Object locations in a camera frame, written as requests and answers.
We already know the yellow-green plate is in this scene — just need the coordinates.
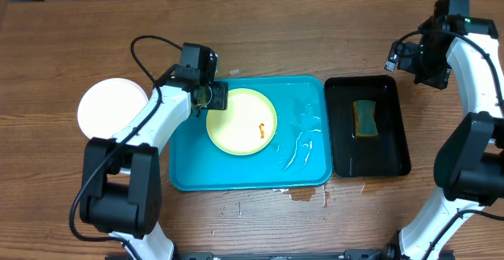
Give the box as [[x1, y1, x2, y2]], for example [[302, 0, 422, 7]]
[[206, 88, 277, 156]]

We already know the green and yellow sponge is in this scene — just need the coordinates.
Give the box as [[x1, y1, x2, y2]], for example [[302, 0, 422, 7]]
[[353, 100, 378, 137]]

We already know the white plate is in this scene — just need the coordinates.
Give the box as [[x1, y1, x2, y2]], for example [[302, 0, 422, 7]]
[[77, 78, 148, 139]]

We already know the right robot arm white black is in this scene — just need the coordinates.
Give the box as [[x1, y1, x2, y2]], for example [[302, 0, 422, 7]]
[[381, 0, 503, 260]]

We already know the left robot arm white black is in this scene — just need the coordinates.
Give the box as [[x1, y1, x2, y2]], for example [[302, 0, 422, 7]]
[[69, 43, 228, 259]]

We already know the black plastic tray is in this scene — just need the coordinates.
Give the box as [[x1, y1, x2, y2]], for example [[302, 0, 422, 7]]
[[324, 75, 411, 178]]

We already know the blue plastic tray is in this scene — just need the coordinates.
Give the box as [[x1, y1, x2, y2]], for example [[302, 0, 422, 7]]
[[168, 75, 332, 191]]

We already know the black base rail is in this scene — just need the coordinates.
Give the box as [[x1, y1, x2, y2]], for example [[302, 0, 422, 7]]
[[105, 247, 456, 260]]

